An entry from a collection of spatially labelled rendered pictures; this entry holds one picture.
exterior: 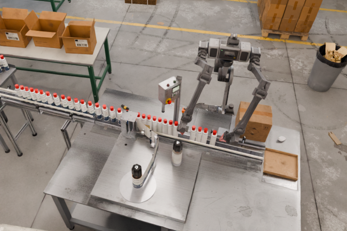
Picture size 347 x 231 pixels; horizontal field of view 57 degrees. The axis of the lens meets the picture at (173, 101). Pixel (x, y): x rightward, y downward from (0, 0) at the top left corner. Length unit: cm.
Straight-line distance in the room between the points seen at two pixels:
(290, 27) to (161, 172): 408
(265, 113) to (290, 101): 191
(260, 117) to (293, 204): 79
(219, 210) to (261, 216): 34
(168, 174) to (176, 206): 30
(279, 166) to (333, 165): 145
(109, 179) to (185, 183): 65
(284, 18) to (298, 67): 93
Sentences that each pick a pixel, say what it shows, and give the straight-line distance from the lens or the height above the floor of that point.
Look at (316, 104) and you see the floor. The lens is 511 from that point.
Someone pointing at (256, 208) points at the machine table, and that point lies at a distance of 286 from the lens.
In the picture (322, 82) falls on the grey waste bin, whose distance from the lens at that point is 519.
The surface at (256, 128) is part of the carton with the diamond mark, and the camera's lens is 306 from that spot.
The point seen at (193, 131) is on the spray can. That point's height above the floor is 104.
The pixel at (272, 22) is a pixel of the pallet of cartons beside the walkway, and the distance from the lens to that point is 603.
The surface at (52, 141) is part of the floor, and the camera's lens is 432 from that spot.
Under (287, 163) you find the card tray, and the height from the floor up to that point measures 83.
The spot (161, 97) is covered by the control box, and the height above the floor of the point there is 135.
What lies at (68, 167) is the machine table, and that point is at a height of 83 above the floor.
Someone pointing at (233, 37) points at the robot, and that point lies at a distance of 285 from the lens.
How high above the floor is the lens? 332
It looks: 46 degrees down
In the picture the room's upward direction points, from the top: 3 degrees clockwise
